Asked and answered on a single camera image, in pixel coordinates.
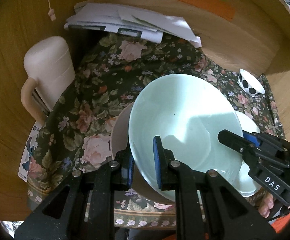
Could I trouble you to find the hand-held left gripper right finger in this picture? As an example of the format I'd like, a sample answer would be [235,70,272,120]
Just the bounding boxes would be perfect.
[153,135,277,240]

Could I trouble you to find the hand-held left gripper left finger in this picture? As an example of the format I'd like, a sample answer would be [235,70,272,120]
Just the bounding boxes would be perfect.
[15,150,136,240]

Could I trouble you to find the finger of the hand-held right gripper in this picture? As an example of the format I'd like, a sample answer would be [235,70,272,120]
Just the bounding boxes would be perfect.
[217,129,290,170]
[242,129,287,155]

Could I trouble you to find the light green plate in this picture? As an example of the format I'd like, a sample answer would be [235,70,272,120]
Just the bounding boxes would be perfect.
[234,111,262,198]

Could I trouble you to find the beige bowl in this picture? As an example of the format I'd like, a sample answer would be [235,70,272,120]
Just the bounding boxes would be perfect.
[110,102,175,204]

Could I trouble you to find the light green bowl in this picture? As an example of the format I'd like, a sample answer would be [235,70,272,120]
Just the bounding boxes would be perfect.
[128,74,243,203]

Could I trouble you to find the person's right forearm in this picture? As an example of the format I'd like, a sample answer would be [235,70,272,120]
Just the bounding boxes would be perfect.
[270,202,290,233]

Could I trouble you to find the person's right hand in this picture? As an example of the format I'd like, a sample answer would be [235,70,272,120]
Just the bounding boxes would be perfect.
[259,192,277,218]

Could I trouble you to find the white polka dot bowl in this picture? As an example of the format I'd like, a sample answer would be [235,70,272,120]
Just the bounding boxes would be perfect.
[237,69,265,97]

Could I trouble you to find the dark floral tablecloth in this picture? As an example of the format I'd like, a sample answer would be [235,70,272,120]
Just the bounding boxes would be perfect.
[26,32,285,230]

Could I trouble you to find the cartoon printed card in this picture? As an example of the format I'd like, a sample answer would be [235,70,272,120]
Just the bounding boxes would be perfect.
[18,125,39,183]

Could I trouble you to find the orange paper strip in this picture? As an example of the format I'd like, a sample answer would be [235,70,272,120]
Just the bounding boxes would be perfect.
[177,0,236,22]

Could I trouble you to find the stack of white papers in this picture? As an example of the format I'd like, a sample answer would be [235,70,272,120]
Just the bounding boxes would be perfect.
[64,2,202,48]

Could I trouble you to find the beige pull cord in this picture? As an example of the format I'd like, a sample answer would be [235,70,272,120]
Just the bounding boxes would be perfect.
[42,0,57,21]

